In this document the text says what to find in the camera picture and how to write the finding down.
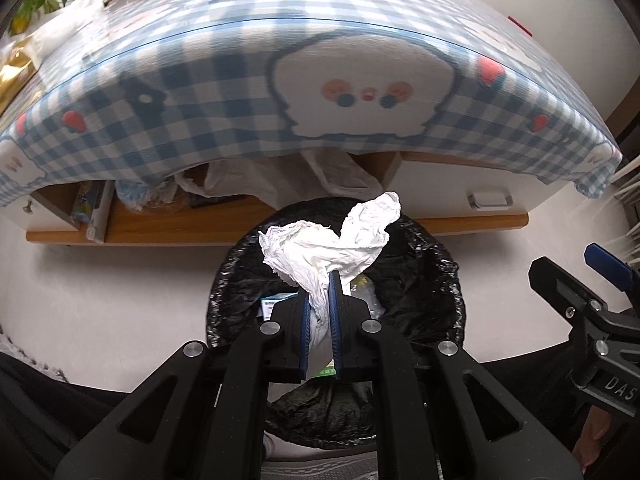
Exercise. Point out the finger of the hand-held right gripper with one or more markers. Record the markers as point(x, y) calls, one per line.
point(607, 262)
point(562, 292)

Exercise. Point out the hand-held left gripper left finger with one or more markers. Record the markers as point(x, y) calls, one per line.
point(303, 340)

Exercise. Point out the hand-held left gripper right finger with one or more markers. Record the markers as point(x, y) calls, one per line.
point(335, 330)

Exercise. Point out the green cardboard box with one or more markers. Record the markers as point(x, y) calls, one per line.
point(274, 306)

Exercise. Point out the white tissue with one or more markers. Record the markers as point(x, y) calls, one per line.
point(325, 250)

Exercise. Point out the trash bin with black bag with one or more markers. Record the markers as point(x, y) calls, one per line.
point(420, 280)

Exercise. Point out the person's right hand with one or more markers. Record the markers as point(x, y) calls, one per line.
point(595, 440)

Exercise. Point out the person's right leg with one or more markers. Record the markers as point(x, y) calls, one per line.
point(530, 385)

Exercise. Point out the person's leg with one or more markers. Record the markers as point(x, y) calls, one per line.
point(530, 385)
point(40, 425)

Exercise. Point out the black remote control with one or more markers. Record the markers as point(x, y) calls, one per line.
point(210, 200)

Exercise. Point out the blue tinted clear bag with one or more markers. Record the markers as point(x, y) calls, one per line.
point(135, 192)

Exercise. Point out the upright flat boxes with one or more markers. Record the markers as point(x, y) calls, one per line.
point(92, 205)

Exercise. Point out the blue checked tablecloth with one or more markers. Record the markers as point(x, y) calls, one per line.
point(210, 90)

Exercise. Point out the person's left leg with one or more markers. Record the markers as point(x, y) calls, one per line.
point(40, 425)

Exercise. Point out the grey patterned cloth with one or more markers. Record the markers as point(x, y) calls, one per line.
point(25, 360)

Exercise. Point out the gold tissue pack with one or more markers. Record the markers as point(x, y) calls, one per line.
point(12, 80)

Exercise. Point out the white plastic bag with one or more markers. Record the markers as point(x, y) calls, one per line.
point(65, 25)

